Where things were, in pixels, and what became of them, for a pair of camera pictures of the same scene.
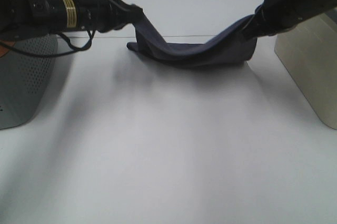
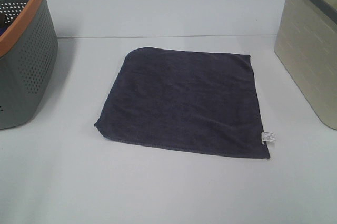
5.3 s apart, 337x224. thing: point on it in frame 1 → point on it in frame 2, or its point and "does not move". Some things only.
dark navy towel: x=234 y=46 → x=199 y=101
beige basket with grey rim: x=309 y=50 does not move
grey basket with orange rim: x=26 y=82 does not move
